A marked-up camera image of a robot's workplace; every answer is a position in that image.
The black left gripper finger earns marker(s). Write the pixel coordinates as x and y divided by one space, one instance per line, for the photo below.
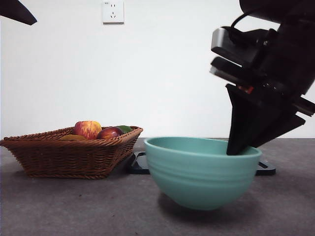
14 11

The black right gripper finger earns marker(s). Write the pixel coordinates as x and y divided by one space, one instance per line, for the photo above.
242 123
278 125

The teal ceramic bowl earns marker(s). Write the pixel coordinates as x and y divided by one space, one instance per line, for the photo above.
201 182

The orange-brown fruit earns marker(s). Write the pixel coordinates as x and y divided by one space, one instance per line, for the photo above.
72 137

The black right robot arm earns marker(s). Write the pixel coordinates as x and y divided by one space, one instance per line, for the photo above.
290 49

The dark green rectangular tray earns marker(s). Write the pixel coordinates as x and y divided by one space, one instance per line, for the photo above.
139 166

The green avocado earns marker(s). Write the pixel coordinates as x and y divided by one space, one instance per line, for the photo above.
126 128

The dark red apple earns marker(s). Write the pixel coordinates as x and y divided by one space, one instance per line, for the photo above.
110 133

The red and yellow apple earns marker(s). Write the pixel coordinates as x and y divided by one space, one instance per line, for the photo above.
87 130

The brown wicker basket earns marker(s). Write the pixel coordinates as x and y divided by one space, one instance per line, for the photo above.
69 157

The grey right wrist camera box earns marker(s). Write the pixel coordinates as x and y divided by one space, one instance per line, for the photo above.
220 38

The white wall socket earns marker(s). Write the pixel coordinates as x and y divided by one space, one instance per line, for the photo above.
113 12

